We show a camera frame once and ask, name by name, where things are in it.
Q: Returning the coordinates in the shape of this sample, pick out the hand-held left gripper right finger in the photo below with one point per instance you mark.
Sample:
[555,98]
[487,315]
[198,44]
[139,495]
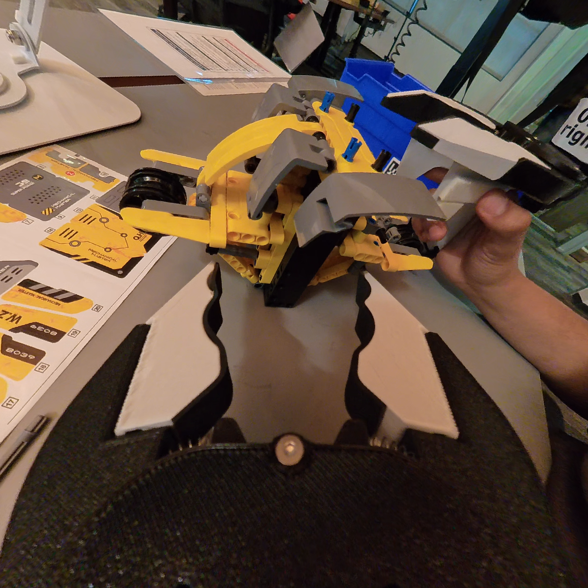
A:
[404,363]

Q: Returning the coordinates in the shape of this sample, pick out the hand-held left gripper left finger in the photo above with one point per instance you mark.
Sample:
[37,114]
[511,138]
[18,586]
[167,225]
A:
[170,363]

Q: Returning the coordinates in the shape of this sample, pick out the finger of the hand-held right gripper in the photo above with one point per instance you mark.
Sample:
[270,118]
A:
[441,109]
[482,149]

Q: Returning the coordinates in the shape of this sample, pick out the yellow grey brick toy model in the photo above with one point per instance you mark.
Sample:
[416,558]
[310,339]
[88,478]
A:
[275,193]

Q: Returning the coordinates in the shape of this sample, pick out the person's right forearm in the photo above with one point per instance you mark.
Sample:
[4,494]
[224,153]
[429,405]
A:
[546,335]

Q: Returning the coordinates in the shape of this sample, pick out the person's right hand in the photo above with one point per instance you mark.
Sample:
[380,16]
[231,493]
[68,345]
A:
[482,262]

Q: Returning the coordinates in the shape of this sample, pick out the blue plastic bin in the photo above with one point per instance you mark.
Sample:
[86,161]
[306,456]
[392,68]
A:
[381,105]

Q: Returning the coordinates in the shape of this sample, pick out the yellow black sticker sheet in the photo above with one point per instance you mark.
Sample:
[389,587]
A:
[69,257]

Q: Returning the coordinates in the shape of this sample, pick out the blank white card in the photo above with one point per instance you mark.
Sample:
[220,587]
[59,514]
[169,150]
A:
[298,36]

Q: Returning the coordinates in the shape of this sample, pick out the grey black pen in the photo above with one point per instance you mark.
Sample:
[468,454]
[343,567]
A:
[20,445]

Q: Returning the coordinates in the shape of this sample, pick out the white metal stand base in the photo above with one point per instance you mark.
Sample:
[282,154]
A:
[50,82]

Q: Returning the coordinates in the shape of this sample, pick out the black metal frame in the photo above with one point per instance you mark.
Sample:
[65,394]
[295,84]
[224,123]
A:
[482,43]

